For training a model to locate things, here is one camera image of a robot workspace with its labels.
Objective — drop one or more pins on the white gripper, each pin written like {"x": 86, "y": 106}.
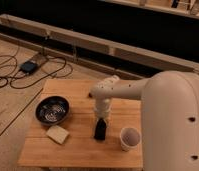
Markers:
{"x": 102, "y": 108}

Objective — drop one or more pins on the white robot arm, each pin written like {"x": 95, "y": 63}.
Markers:
{"x": 169, "y": 117}

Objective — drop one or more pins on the white paper cup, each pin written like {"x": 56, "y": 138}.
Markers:
{"x": 129, "y": 138}

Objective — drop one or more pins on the wooden table board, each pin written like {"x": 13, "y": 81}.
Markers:
{"x": 80, "y": 149}

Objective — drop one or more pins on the dark blue bowl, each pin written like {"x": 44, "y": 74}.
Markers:
{"x": 52, "y": 110}

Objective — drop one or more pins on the wooden floor rail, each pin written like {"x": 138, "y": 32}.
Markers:
{"x": 89, "y": 51}

